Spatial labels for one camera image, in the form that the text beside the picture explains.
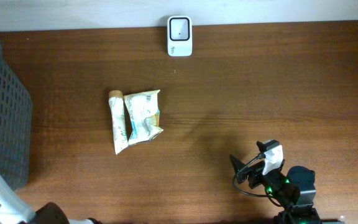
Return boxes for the white crinkled snack bag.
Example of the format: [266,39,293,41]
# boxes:
[124,90,163,146]

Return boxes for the white tube with gold cap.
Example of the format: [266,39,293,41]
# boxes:
[108,90,129,155]

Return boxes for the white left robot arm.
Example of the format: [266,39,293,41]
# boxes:
[0,175,100,224]

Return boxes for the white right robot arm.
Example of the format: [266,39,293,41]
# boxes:
[229,154,342,224]

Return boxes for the white barcode scanner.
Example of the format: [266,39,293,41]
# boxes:
[167,16,193,57]

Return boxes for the grey plastic lattice basket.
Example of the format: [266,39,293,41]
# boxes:
[0,44,33,190]

